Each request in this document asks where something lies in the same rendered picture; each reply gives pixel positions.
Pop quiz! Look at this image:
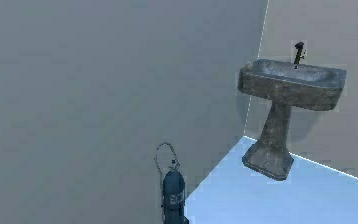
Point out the black sink tap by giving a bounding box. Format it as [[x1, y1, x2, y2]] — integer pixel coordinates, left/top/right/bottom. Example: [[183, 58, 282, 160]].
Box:
[[292, 41, 306, 70]]

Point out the thin grey tank hose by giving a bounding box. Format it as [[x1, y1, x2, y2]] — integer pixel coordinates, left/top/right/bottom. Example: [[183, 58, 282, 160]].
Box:
[[153, 142, 181, 179]]

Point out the grey stone pedestal sink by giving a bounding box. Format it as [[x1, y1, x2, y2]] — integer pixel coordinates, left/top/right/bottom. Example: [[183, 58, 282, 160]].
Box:
[[237, 58, 348, 182]]

